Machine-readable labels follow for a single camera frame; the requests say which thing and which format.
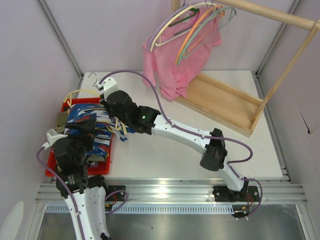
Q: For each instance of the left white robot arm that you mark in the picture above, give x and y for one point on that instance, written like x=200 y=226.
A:
x=84 y=195

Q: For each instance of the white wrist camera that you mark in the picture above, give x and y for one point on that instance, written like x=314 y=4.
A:
x=107 y=87
x=52 y=136

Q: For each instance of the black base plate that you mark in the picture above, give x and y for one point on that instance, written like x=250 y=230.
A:
x=223 y=194
x=116 y=192

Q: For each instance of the green yellow camouflage trousers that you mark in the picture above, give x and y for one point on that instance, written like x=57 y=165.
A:
x=61 y=120

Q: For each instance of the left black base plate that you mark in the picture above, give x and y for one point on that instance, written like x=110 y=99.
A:
x=116 y=192

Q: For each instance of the white slotted cable duct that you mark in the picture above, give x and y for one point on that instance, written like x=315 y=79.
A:
x=210 y=209

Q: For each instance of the aluminium mounting rail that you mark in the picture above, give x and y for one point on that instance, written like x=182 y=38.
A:
x=181 y=191

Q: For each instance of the mint green hanger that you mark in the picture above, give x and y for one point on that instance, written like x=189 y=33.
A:
x=206 y=30

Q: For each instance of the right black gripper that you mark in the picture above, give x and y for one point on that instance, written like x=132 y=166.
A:
x=110 y=107

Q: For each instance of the red plastic bin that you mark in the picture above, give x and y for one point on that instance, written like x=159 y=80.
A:
x=100 y=170

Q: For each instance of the wooden clothes rack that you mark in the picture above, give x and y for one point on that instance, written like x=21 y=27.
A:
x=232 y=107

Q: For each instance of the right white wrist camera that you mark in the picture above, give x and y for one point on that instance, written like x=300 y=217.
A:
x=107 y=87

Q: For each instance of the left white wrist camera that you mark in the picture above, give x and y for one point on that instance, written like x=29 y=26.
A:
x=52 y=136

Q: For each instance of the cream hanger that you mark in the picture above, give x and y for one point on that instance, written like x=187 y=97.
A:
x=80 y=91
x=180 y=16

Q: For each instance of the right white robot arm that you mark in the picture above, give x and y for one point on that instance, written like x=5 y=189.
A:
x=147 y=120

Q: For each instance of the pink t-shirt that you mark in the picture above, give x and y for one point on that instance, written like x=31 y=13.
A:
x=159 y=65

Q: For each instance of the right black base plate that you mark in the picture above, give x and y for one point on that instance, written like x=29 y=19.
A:
x=223 y=194

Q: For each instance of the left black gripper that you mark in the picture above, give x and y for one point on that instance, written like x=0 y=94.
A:
x=81 y=127

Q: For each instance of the orange hanger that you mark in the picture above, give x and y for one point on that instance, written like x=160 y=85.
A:
x=213 y=9

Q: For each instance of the dark green hanger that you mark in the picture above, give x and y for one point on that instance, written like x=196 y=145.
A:
x=186 y=17

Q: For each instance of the blue red white shorts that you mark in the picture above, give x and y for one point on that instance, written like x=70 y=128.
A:
x=101 y=125

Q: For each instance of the lilac hanger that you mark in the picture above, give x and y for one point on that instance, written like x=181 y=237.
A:
x=152 y=40

